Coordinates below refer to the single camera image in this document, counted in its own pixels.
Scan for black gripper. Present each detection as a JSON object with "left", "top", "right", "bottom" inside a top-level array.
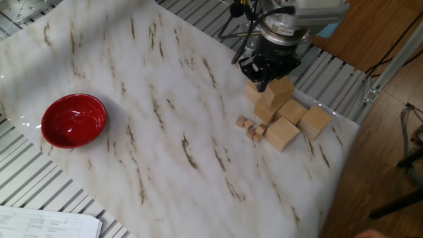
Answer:
[{"left": 239, "top": 35, "right": 301, "bottom": 93}]

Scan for large wooden cube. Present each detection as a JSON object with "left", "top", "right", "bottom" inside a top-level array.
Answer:
[
  {"left": 245, "top": 81, "right": 265, "bottom": 104},
  {"left": 275, "top": 99, "right": 309, "bottom": 126},
  {"left": 265, "top": 116, "right": 301, "bottom": 153},
  {"left": 297, "top": 105, "right": 333, "bottom": 141},
  {"left": 253, "top": 97, "right": 285, "bottom": 126},
  {"left": 262, "top": 75, "right": 295, "bottom": 107}
]

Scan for white printed paper stack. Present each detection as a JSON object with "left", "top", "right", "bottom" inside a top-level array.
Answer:
[{"left": 0, "top": 205, "right": 102, "bottom": 238}]

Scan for bare person hand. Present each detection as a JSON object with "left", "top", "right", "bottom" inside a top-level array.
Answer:
[{"left": 353, "top": 229, "right": 388, "bottom": 238}]

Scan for white marble pattern board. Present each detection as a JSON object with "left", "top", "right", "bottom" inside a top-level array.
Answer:
[{"left": 0, "top": 0, "right": 360, "bottom": 238}]

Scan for black stand legs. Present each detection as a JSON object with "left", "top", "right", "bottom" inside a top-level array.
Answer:
[{"left": 368, "top": 150, "right": 423, "bottom": 221}]

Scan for red glossy bowl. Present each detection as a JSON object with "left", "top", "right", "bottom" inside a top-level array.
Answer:
[{"left": 40, "top": 93, "right": 108, "bottom": 149}]

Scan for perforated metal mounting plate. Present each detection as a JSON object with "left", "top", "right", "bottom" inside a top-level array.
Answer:
[{"left": 0, "top": 0, "right": 63, "bottom": 26}]

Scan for black gripper cable bundle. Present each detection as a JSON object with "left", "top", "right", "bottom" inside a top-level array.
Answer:
[{"left": 216, "top": 0, "right": 298, "bottom": 65}]

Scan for white wrist mount housing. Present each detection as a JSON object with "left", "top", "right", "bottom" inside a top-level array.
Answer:
[{"left": 293, "top": 0, "right": 351, "bottom": 28}]

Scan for thin black floor cable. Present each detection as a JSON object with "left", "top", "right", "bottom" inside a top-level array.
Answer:
[{"left": 365, "top": 11, "right": 423, "bottom": 79}]

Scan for aluminium frame rail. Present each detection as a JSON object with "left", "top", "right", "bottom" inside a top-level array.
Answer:
[{"left": 356, "top": 19, "right": 423, "bottom": 125}]

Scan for grey cable bundle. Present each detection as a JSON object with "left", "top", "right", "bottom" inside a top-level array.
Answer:
[{"left": 399, "top": 104, "right": 423, "bottom": 189}]

